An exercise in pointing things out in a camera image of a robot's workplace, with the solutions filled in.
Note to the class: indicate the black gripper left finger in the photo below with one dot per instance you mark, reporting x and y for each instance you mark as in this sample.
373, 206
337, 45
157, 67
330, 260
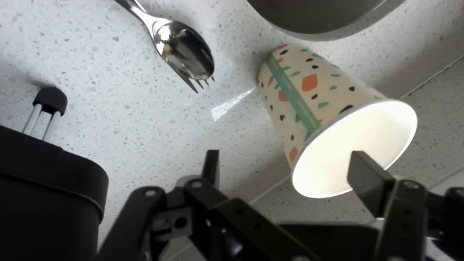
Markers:
233, 218

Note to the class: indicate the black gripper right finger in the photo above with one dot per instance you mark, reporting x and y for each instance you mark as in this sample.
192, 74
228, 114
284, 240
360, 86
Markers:
386, 203

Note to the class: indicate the patterned paper cup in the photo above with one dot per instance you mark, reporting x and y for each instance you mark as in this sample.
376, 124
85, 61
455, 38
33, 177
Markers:
334, 125

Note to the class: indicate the stainless steel sink basin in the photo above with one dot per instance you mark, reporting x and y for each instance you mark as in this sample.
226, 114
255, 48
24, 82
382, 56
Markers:
320, 15

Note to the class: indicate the metal fork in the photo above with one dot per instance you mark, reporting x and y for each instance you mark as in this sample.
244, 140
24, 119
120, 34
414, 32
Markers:
183, 45

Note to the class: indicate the black caddy with wooden top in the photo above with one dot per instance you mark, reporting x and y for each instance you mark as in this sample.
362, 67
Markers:
44, 203

